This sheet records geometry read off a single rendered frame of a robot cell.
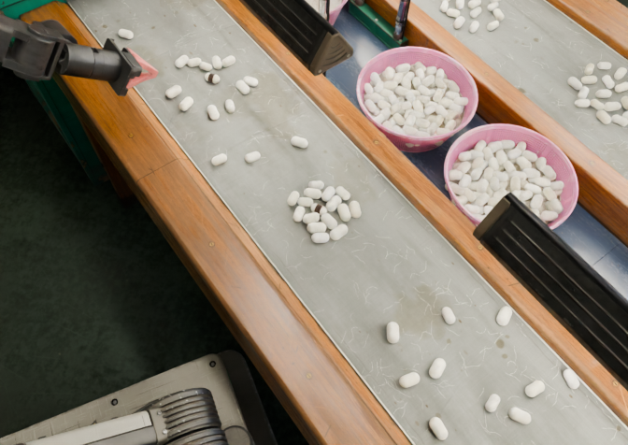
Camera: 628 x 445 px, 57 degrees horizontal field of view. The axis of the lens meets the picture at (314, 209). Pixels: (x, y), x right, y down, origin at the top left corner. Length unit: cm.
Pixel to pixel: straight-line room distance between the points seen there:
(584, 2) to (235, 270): 110
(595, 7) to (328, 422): 118
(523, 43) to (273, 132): 65
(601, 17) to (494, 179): 57
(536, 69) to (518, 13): 19
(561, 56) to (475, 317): 71
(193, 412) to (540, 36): 116
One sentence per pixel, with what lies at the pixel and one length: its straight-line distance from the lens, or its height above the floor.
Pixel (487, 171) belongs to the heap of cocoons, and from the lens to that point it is 125.
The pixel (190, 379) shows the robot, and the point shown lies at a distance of 132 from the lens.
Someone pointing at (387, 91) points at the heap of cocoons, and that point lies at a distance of 134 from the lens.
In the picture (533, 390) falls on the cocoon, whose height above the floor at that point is 76.
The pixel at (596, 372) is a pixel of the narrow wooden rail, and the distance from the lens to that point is 111.
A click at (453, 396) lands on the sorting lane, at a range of 105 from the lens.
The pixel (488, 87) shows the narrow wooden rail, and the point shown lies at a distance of 137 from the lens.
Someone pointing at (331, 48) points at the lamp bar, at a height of 109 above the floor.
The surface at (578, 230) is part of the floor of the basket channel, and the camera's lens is 133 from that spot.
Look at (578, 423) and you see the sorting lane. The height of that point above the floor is 74.
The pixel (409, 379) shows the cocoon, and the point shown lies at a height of 76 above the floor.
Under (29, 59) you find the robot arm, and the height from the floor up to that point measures 103.
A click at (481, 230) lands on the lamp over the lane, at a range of 79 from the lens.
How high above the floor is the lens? 173
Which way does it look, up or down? 60 degrees down
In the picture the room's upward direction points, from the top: 2 degrees clockwise
